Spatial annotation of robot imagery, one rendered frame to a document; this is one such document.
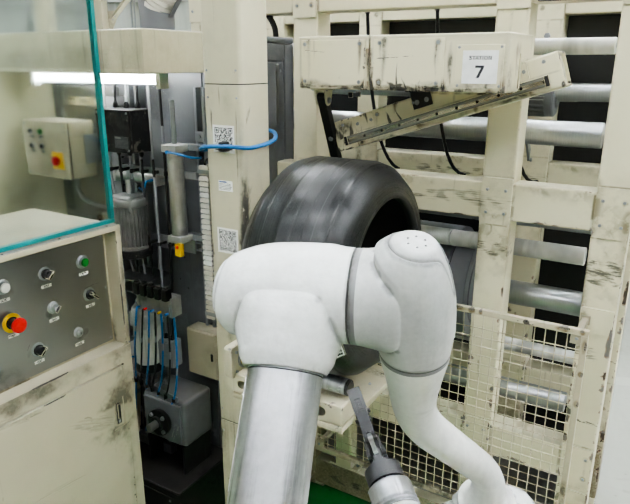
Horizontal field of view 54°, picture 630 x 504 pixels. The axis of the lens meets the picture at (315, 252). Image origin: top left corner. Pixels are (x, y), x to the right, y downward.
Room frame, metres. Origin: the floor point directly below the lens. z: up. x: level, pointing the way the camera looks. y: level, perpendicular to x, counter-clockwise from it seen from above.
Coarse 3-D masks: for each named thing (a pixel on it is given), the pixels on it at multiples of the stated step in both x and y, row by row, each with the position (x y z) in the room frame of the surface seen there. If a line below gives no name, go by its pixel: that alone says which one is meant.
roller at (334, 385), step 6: (324, 378) 1.44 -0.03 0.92; (330, 378) 1.44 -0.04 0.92; (336, 378) 1.43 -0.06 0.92; (342, 378) 1.43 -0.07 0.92; (348, 378) 1.44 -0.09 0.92; (324, 384) 1.44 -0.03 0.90; (330, 384) 1.43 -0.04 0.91; (336, 384) 1.42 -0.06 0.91; (342, 384) 1.41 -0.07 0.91; (348, 384) 1.41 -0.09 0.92; (330, 390) 1.43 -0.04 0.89; (336, 390) 1.42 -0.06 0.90; (342, 390) 1.41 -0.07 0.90
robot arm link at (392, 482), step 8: (384, 480) 0.99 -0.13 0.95; (392, 480) 0.99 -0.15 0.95; (400, 480) 0.99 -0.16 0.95; (408, 480) 1.00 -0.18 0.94; (376, 488) 0.98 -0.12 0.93; (384, 488) 0.98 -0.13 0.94; (392, 488) 0.97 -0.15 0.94; (400, 488) 0.97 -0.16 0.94; (408, 488) 0.98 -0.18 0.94; (376, 496) 0.97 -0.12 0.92; (384, 496) 0.96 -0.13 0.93; (392, 496) 0.96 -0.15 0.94; (400, 496) 0.96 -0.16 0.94; (408, 496) 0.96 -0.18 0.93; (416, 496) 0.97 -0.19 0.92
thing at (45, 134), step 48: (0, 0) 1.49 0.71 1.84; (48, 0) 1.60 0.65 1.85; (0, 48) 1.48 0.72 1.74; (48, 48) 1.59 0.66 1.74; (96, 48) 1.71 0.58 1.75; (0, 96) 1.47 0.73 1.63; (48, 96) 1.57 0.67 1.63; (96, 96) 1.70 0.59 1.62; (0, 144) 1.45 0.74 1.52; (48, 144) 1.56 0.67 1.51; (96, 144) 1.69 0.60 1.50; (0, 192) 1.44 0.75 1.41; (48, 192) 1.55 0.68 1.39; (96, 192) 1.67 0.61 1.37; (0, 240) 1.42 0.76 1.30
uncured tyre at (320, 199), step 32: (320, 160) 1.59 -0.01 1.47; (352, 160) 1.58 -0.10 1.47; (288, 192) 1.47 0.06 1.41; (320, 192) 1.44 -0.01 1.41; (352, 192) 1.42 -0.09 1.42; (384, 192) 1.50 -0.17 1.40; (256, 224) 1.45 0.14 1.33; (288, 224) 1.40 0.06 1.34; (320, 224) 1.36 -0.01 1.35; (352, 224) 1.37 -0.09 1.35; (384, 224) 1.82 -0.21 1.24; (416, 224) 1.68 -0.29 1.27; (352, 352) 1.37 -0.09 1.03
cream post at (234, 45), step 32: (224, 0) 1.68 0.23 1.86; (256, 0) 1.73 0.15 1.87; (224, 32) 1.69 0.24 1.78; (256, 32) 1.73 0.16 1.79; (224, 64) 1.69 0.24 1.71; (256, 64) 1.72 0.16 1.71; (224, 96) 1.69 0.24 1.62; (256, 96) 1.72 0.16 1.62; (256, 128) 1.72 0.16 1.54; (224, 160) 1.69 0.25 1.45; (256, 160) 1.71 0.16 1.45; (224, 192) 1.70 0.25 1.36; (256, 192) 1.71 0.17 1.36; (224, 224) 1.70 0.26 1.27; (224, 256) 1.70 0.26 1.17; (224, 384) 1.71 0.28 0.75; (224, 416) 1.72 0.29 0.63; (224, 448) 1.72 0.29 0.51; (224, 480) 1.72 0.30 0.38
